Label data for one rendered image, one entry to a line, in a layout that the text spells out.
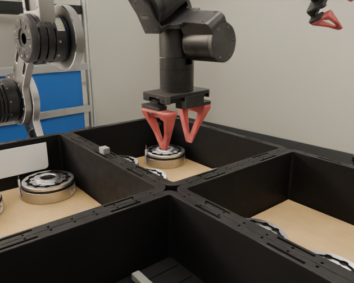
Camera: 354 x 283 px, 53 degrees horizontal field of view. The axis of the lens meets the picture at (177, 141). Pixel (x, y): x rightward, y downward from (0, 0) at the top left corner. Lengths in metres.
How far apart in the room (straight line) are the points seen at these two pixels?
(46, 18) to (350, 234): 0.94
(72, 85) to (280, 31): 2.09
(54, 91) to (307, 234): 2.33
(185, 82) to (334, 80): 3.03
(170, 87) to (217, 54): 0.10
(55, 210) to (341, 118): 3.12
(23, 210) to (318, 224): 0.53
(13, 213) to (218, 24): 0.49
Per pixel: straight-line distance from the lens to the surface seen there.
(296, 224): 0.66
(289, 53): 3.74
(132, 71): 4.21
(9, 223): 0.69
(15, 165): 0.82
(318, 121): 3.66
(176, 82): 0.58
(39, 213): 0.71
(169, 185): 0.53
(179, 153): 0.88
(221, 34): 0.53
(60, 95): 2.77
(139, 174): 0.57
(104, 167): 0.66
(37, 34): 1.11
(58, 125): 2.80
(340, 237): 0.65
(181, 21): 0.54
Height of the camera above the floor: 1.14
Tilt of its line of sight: 17 degrees down
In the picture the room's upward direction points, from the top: straight up
